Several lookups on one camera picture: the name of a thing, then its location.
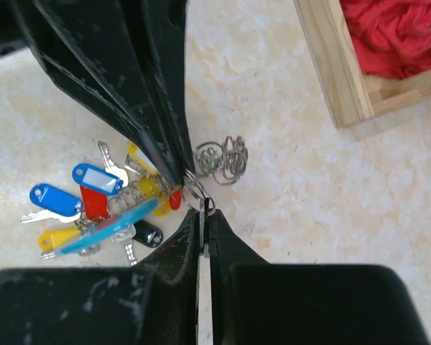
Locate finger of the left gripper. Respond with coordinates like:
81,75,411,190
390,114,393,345
142,1,195,173

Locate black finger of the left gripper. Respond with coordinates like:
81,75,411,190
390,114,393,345
9,1,182,185

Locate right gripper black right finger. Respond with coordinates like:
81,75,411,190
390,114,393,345
208,209,268,344

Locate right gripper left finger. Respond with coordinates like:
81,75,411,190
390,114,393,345
133,211,198,344

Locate red tagged key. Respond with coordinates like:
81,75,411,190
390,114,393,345
180,179,216,258

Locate large metal keyring with keys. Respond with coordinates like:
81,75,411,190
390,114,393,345
20,136,249,265

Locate wooden rack tray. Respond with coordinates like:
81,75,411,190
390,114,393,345
292,0,431,129

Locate red cloth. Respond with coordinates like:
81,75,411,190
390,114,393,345
340,1,431,79

